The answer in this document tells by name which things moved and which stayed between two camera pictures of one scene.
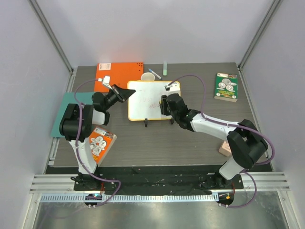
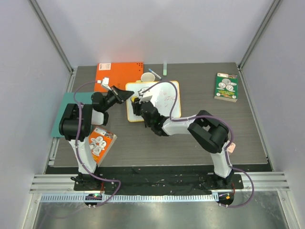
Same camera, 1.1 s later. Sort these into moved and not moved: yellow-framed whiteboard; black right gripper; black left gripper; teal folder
Moved: black right gripper
Not moved: teal folder; yellow-framed whiteboard; black left gripper
